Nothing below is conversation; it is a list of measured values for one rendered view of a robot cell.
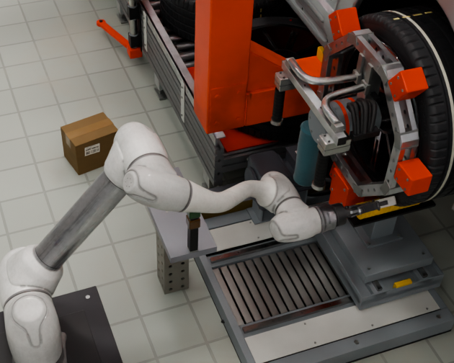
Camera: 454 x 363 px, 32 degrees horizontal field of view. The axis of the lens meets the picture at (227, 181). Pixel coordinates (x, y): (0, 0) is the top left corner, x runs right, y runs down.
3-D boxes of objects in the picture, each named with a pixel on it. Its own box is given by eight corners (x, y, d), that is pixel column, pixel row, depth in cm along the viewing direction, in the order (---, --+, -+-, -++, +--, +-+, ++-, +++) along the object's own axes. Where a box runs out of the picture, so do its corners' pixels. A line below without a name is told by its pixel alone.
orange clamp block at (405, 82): (415, 98, 238) (429, 88, 230) (393, 102, 236) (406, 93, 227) (408, 76, 239) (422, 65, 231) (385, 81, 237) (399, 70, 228)
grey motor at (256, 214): (345, 217, 336) (358, 156, 311) (254, 240, 324) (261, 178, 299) (326, 189, 348) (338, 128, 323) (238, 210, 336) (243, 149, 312)
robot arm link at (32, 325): (15, 378, 239) (4, 335, 224) (6, 331, 252) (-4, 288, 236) (68, 364, 244) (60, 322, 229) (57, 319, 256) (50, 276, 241)
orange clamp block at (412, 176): (414, 172, 249) (428, 191, 243) (392, 178, 246) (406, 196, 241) (418, 156, 244) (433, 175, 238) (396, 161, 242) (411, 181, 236)
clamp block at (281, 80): (303, 87, 265) (305, 75, 261) (279, 92, 262) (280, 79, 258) (297, 78, 268) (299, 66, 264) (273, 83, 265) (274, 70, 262)
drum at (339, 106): (378, 142, 264) (386, 109, 254) (321, 155, 258) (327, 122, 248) (359, 117, 273) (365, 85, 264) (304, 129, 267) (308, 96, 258)
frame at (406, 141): (396, 225, 265) (432, 96, 227) (379, 229, 263) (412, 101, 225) (326, 126, 301) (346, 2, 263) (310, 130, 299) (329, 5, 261)
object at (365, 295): (439, 288, 309) (444, 272, 303) (358, 312, 299) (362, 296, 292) (378, 202, 343) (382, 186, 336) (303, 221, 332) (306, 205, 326)
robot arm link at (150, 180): (197, 191, 220) (183, 160, 229) (143, 177, 209) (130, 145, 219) (174, 224, 226) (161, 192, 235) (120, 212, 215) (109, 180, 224)
